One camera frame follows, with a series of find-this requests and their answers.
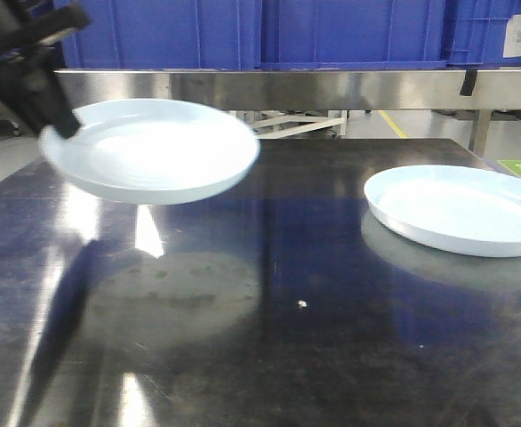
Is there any light blue plate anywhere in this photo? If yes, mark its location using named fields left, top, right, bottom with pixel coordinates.
left=364, top=165, right=521, bottom=258
left=38, top=99, right=261, bottom=205

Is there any black tape strip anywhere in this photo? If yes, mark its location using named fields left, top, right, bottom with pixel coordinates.
left=459, top=69, right=477, bottom=97

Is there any blue plastic bin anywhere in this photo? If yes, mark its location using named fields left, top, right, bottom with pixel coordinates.
left=260, top=1, right=446, bottom=70
left=61, top=1, right=262, bottom=71
left=441, top=1, right=521, bottom=68

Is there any stainless steel shelf rail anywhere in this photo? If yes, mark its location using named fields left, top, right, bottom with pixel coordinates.
left=58, top=68, right=521, bottom=110

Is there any left blue plastic bin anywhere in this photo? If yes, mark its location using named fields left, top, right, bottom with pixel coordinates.
left=61, top=1, right=262, bottom=71

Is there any white metal frame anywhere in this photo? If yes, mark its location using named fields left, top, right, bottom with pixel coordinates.
left=228, top=110, right=349, bottom=140

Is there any right steel shelf leg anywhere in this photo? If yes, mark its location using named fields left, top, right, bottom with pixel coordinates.
left=469, top=109, right=493, bottom=157

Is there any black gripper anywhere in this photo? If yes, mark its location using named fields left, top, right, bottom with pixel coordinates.
left=0, top=1, right=91, bottom=139

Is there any middle blue plastic bin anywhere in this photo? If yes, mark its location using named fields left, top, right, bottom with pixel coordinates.
left=260, top=1, right=446, bottom=70

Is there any right blue plastic bin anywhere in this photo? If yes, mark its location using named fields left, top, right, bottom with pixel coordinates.
left=441, top=1, right=521, bottom=68

